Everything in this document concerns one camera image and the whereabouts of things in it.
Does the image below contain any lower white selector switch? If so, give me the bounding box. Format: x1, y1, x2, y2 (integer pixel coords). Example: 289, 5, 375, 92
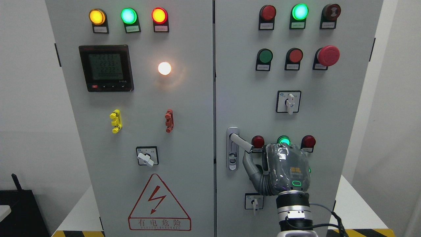
244, 193, 264, 216

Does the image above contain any green indicator light top left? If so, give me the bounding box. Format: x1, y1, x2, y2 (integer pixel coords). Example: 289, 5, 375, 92
120, 8, 141, 33

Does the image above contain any right grey cabinet door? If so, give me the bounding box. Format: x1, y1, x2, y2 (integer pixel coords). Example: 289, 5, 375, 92
215, 0, 383, 237

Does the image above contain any red indicator light top right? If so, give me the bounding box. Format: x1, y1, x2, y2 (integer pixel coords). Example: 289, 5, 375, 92
259, 5, 277, 31

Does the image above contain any yellow terminal clip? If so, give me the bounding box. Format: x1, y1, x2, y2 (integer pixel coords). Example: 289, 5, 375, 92
109, 109, 122, 134

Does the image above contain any yellow indicator light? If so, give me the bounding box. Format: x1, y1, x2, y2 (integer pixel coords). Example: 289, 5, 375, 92
89, 9, 109, 34

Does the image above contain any red terminal clip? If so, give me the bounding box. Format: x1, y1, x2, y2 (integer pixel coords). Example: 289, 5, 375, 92
164, 109, 174, 133

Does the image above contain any black digital power meter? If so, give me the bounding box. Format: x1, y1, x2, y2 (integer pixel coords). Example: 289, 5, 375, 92
79, 44, 134, 92

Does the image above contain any red emergency stop button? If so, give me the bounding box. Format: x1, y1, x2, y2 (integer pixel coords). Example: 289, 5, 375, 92
312, 45, 341, 70

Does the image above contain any red lit indicator light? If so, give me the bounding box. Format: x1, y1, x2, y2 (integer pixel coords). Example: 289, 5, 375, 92
151, 7, 169, 33

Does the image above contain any dark red buzzer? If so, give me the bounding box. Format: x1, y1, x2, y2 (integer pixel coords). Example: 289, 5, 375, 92
320, 3, 341, 29

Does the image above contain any upper right white selector switch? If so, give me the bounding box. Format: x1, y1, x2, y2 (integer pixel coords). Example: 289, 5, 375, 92
276, 90, 301, 115

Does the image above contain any red triangle warning sticker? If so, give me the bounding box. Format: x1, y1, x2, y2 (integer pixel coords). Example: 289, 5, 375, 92
128, 173, 191, 231

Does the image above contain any green lit light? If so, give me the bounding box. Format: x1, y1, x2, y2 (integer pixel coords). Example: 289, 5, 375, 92
289, 3, 309, 30
277, 135, 291, 145

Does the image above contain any green lit light top right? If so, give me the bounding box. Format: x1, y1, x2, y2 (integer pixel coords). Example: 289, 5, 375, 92
289, 3, 309, 30

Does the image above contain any left door white selector switch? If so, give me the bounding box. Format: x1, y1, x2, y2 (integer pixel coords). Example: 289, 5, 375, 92
136, 146, 159, 168

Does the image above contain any left grey cabinet door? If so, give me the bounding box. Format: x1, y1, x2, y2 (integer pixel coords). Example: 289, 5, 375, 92
46, 0, 214, 237

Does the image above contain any white lit indicator light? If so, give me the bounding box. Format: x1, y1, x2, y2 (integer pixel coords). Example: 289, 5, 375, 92
158, 62, 172, 75

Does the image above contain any dark red light middle left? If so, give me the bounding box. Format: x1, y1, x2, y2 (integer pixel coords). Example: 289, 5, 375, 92
251, 135, 265, 153

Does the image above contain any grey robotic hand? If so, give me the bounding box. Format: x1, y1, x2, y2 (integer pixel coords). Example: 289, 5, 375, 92
242, 143, 311, 196

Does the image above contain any dark red light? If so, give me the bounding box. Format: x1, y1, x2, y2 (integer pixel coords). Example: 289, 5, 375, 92
300, 135, 316, 153
251, 135, 265, 153

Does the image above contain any red push button upper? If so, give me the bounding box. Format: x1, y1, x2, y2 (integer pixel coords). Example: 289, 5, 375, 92
284, 48, 303, 71

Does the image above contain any black box at left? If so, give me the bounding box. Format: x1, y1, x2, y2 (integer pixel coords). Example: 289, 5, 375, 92
0, 174, 50, 237

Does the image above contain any grey cabinet door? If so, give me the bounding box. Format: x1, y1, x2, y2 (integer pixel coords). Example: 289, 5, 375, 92
215, 0, 383, 237
46, 0, 214, 237

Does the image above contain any dark red light middle right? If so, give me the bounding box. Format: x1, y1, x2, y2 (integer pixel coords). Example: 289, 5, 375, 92
300, 135, 316, 153

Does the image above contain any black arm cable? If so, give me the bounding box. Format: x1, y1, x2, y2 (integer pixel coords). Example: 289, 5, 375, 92
285, 202, 350, 237

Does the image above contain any silver door handle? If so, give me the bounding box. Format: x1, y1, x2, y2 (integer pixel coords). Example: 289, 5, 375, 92
226, 127, 254, 171

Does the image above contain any green push button upper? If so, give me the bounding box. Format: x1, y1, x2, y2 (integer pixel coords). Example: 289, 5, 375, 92
255, 48, 273, 71

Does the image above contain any green lit light middle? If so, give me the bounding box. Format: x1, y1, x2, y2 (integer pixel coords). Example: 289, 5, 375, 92
277, 135, 291, 145

